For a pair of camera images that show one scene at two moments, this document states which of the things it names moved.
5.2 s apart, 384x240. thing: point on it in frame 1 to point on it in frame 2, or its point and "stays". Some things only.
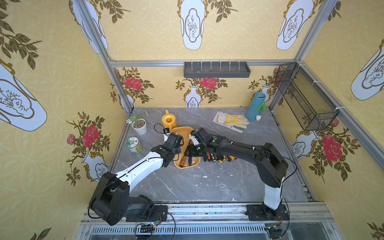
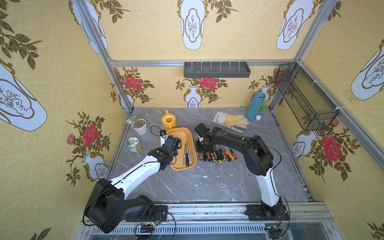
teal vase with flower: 258,101 stays
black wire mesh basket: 309,105 stays
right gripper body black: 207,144 to 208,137
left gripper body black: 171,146 stays
